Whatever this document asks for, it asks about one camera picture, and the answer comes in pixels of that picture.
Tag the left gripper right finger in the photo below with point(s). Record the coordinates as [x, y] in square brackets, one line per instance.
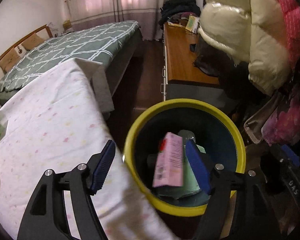
[253, 216]

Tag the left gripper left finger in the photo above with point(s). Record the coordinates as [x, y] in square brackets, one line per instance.
[45, 215]

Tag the green tea carton box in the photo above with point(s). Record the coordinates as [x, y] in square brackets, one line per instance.
[190, 185]

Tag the pink strawberry milk carton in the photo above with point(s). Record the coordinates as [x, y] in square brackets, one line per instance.
[169, 164]

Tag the clear green label jar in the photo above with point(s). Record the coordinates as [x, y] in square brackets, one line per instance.
[187, 135]

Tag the pink floral bag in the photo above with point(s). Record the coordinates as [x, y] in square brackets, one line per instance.
[278, 121]

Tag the white dotted table cloth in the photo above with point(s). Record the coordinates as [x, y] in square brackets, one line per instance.
[55, 123]

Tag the wooden headboard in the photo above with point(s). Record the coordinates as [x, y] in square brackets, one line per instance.
[44, 32]

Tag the wooden desk cabinet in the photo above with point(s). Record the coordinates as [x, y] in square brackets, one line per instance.
[181, 79]

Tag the red dotted puffer jacket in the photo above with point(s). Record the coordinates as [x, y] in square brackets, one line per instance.
[291, 16]

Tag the brown left pillow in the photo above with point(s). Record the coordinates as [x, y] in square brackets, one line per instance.
[9, 60]

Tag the brown pillow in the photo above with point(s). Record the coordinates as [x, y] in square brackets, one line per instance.
[32, 42]
[9, 60]

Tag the cream puffer jacket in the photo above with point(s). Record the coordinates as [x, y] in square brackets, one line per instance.
[251, 31]

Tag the brown right pillow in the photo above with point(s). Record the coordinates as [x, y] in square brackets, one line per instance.
[32, 42]

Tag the books on desk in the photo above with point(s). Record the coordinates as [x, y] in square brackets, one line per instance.
[192, 24]

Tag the green checked bed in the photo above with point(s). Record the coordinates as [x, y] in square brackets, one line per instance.
[101, 44]

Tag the far bedside box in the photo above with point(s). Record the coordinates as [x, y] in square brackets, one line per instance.
[67, 25]

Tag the dark clothes pile on desk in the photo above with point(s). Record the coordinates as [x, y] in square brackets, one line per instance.
[172, 7]

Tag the pink white curtains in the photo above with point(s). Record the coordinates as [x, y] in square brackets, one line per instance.
[85, 14]

